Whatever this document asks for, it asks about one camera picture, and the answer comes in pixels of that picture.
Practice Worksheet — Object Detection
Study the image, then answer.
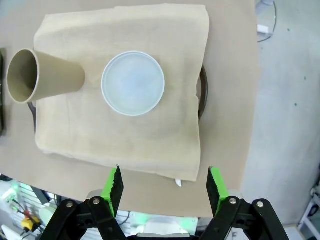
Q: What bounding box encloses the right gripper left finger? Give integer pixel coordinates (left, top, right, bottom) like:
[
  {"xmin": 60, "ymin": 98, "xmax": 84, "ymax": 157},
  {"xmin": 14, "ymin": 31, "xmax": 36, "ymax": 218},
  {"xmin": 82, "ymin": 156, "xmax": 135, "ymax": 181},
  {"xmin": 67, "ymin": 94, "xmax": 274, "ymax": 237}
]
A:
[{"xmin": 47, "ymin": 163, "xmax": 126, "ymax": 240}]

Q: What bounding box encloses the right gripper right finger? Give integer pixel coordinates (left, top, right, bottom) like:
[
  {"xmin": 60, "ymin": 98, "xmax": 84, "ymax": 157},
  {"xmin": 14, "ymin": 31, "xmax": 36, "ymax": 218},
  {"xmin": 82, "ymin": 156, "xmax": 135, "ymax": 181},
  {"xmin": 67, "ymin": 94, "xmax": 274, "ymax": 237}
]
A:
[{"xmin": 199, "ymin": 165, "xmax": 291, "ymax": 240}]

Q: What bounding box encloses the beige cloth mat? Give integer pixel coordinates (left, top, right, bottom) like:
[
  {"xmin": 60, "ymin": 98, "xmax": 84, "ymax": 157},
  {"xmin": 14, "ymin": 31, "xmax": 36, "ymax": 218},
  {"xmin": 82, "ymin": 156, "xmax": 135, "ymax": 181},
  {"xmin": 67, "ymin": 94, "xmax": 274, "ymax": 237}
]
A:
[{"xmin": 33, "ymin": 2, "xmax": 211, "ymax": 188}]

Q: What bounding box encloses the white bowl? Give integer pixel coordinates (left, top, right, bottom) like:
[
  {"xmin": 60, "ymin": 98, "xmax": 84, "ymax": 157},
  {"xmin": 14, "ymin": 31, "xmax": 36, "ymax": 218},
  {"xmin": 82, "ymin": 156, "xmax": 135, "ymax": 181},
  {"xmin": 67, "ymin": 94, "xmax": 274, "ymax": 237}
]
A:
[{"xmin": 100, "ymin": 50, "xmax": 166, "ymax": 117}]

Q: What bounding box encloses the brown tall cup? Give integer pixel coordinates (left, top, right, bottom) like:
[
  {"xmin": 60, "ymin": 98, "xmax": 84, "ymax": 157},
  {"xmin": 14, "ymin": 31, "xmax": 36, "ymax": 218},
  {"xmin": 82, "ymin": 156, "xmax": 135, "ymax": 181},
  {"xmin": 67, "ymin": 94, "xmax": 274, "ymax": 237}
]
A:
[{"xmin": 6, "ymin": 48, "xmax": 87, "ymax": 104}]

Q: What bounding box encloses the dark brown serving tray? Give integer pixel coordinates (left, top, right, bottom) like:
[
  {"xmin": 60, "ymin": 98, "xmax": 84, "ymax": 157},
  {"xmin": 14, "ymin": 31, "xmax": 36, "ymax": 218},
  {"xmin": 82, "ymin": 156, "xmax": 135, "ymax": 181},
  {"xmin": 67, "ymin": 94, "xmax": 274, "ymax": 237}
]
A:
[
  {"xmin": 26, "ymin": 63, "xmax": 209, "ymax": 121},
  {"xmin": 0, "ymin": 47, "xmax": 7, "ymax": 137}
]

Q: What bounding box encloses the yellow emergency stop box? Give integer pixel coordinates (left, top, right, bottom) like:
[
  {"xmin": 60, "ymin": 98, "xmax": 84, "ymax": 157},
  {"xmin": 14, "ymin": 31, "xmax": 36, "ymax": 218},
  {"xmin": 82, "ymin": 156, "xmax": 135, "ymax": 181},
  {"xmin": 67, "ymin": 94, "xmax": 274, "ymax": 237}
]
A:
[{"xmin": 21, "ymin": 216, "xmax": 40, "ymax": 232}]

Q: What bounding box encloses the round glass stand base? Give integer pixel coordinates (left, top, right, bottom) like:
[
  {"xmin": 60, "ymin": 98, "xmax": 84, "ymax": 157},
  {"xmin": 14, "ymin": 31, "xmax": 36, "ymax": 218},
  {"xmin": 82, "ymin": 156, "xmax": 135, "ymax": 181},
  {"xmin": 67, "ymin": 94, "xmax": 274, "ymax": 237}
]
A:
[{"xmin": 256, "ymin": 0, "xmax": 279, "ymax": 43}]

